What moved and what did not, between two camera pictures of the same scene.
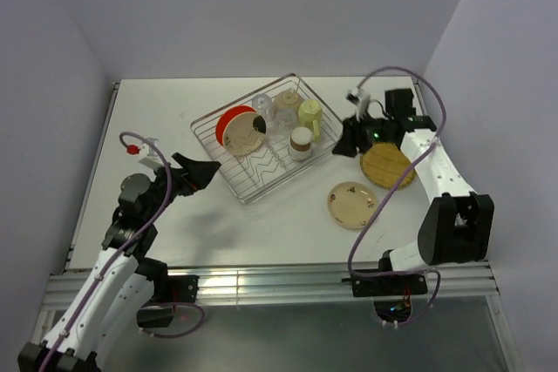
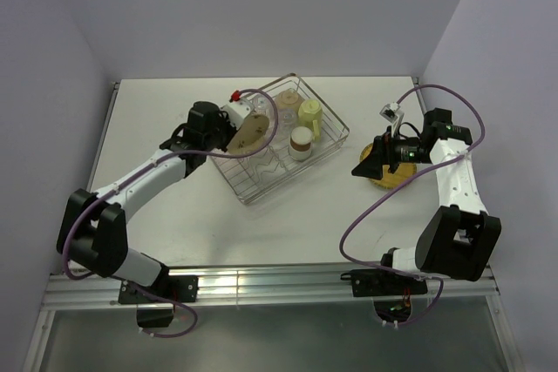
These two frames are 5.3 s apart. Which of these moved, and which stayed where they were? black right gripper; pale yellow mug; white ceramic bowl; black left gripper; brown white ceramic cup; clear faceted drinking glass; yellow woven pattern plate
Moved: black left gripper; black right gripper
Stayed: pale yellow mug; clear faceted drinking glass; yellow woven pattern plate; brown white ceramic cup; white ceramic bowl
